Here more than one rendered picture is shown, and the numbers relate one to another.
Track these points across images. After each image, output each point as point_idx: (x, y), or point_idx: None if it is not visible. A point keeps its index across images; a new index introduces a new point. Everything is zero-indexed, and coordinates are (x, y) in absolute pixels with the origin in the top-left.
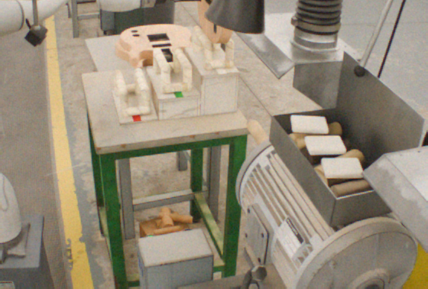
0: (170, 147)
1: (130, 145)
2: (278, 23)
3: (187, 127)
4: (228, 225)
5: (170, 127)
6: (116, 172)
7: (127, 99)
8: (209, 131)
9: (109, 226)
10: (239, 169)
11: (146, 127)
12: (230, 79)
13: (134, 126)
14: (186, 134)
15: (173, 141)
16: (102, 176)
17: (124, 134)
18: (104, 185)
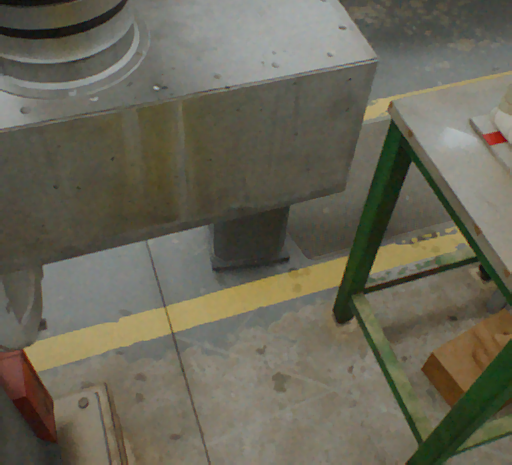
0: (452, 209)
1: (415, 143)
2: None
3: (504, 219)
4: (450, 409)
5: (493, 193)
6: (394, 161)
7: (511, 99)
8: (505, 257)
9: (362, 214)
10: (503, 369)
11: (478, 157)
12: None
13: (473, 140)
14: (478, 219)
15: (455, 204)
16: (382, 147)
17: (440, 129)
18: (378, 160)
